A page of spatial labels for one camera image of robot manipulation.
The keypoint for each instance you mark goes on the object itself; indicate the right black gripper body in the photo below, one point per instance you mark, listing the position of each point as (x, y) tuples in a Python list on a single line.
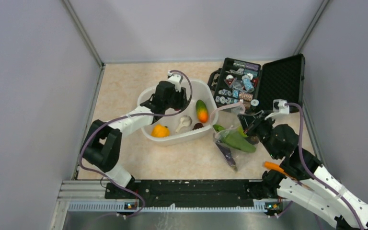
[(262, 128)]

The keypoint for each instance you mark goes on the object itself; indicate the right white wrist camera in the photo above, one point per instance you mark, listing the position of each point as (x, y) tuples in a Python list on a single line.
[(280, 109)]

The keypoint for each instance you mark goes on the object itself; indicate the green toy leaf vegetable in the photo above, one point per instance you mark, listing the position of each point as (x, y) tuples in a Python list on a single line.
[(232, 138)]

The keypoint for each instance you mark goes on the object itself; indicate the green toy lime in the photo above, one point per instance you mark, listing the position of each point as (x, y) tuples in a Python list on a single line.
[(241, 132)]

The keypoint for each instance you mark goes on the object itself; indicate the purple toy eggplant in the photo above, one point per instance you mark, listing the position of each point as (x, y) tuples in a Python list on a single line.
[(226, 152)]

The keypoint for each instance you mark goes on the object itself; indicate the dark brown toy fruit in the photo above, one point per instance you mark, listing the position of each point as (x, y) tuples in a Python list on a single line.
[(197, 126)]

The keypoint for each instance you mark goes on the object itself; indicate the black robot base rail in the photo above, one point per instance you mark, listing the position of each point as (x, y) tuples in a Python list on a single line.
[(195, 193)]

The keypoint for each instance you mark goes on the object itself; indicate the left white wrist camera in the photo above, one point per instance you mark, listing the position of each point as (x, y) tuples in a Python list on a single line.
[(176, 79)]

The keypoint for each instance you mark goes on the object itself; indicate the orange marker pen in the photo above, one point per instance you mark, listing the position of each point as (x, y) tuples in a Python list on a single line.
[(274, 166)]

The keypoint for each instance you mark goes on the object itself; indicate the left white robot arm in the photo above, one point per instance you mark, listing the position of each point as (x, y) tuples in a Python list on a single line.
[(102, 145)]

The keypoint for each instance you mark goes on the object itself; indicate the orange toy bell pepper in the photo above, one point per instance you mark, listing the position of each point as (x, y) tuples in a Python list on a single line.
[(160, 131)]

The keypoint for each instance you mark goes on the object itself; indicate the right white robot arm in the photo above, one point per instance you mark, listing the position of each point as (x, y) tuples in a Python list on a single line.
[(304, 180)]

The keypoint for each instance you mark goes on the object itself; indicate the loose white poker chip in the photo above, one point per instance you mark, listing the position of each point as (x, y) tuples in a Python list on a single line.
[(255, 102)]

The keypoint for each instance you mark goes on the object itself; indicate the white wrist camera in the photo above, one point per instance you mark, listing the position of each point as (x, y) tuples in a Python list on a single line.
[(280, 109), (176, 79)]

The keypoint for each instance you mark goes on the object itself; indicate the clear zip top bag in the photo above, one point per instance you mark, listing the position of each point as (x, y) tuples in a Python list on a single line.
[(227, 117)]

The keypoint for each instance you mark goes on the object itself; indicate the black poker chip case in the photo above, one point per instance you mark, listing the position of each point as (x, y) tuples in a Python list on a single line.
[(242, 80)]

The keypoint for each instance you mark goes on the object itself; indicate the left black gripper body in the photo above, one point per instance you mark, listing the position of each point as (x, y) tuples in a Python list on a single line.
[(177, 100)]

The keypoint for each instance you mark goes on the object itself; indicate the white toy garlic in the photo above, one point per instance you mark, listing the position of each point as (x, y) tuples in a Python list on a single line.
[(185, 121)]

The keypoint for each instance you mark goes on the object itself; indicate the white plastic tub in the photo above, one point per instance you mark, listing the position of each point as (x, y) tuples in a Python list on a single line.
[(202, 92)]

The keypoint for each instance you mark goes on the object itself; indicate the green orange toy mango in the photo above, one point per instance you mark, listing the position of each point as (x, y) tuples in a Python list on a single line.
[(201, 111)]

